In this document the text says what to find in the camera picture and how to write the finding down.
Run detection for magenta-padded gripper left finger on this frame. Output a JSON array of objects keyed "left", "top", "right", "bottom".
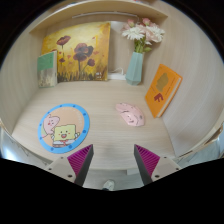
[{"left": 44, "top": 143, "right": 95, "bottom": 187}]

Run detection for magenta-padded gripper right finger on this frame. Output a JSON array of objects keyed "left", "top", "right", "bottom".
[{"left": 133, "top": 143, "right": 183, "bottom": 186}]

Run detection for pink computer mouse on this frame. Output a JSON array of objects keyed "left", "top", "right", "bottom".
[{"left": 115, "top": 102, "right": 146, "bottom": 128}]

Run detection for round cartoon mouse pad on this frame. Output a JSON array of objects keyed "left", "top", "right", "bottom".
[{"left": 37, "top": 103, "right": 91, "bottom": 154}]

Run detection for orange cover book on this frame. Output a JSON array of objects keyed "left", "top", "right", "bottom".
[{"left": 144, "top": 63, "right": 184, "bottom": 119}]

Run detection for white power strip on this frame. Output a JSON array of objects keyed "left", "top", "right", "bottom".
[{"left": 107, "top": 67, "right": 128, "bottom": 81}]

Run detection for teal geometric vase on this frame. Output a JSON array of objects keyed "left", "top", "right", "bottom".
[{"left": 124, "top": 51, "right": 145, "bottom": 86}]

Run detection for green cover book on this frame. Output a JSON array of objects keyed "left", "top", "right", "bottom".
[{"left": 37, "top": 50, "right": 58, "bottom": 89}]

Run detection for poppy flower canvas painting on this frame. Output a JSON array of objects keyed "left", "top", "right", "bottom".
[{"left": 41, "top": 22, "right": 112, "bottom": 84}]

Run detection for pink and white flowers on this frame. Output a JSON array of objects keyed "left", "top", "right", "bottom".
[{"left": 120, "top": 17, "right": 166, "bottom": 54}]

